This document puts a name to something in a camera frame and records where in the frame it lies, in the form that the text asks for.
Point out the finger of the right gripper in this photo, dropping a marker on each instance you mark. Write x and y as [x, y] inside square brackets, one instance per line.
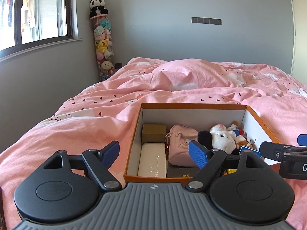
[302, 140]
[274, 151]

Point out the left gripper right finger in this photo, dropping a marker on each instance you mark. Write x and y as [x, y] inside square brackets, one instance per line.
[209, 162]

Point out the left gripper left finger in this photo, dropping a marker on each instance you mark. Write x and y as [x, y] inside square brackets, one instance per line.
[98, 162]

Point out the white dog plush toy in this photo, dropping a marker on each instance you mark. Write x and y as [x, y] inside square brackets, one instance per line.
[218, 137]

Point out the pink mini backpack pouch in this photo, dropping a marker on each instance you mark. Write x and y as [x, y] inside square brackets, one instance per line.
[178, 139]

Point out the dark grey box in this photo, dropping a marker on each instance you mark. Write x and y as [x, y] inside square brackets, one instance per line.
[180, 171]

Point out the yellow chick toy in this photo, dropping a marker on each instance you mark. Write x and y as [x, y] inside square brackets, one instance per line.
[229, 171]

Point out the blue patterned card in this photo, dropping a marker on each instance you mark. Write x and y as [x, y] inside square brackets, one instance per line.
[246, 149]

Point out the orange cardboard box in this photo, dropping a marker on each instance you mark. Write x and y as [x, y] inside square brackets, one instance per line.
[241, 119]

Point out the small brown cardboard box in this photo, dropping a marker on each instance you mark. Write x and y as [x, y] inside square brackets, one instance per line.
[153, 133]

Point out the plush toy storage tube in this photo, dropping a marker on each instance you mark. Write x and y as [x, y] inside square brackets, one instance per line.
[103, 46]

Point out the white door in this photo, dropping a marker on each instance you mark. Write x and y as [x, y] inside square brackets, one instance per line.
[298, 69]

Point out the panda plush toy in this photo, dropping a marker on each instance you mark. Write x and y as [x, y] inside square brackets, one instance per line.
[97, 7]

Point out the small brown dog keychain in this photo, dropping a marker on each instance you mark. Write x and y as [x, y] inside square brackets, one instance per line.
[243, 140]

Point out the black wall switch panel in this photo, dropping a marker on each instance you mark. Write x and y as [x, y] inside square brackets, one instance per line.
[202, 20]

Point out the window with dark frame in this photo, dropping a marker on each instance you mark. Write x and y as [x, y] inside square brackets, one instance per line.
[33, 24]

